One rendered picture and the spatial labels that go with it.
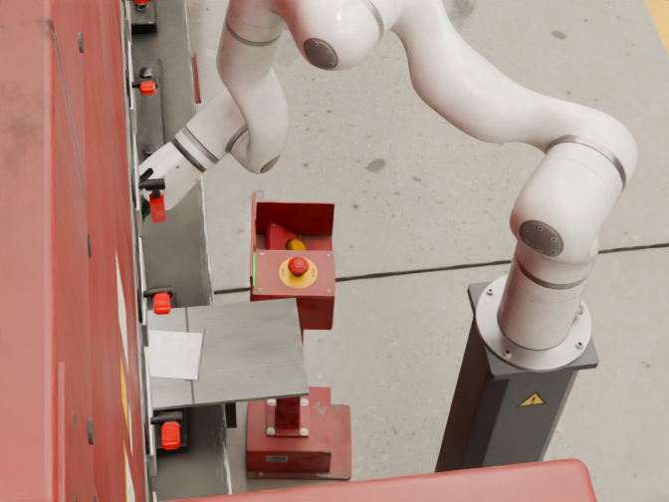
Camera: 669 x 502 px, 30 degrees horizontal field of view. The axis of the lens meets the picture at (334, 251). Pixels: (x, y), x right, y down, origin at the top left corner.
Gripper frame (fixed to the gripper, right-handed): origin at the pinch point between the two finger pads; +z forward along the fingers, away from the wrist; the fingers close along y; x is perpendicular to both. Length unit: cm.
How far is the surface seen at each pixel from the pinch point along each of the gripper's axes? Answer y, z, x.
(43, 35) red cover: 133, -30, 79
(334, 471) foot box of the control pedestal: -102, 21, 23
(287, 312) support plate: -5.5, -9.7, 31.3
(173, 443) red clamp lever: 39, 5, 55
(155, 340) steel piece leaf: 4.8, 7.8, 23.5
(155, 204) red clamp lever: 18.4, -8.7, 14.3
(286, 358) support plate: -2.9, -5.1, 38.2
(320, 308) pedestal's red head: -36.1, -10.4, 20.8
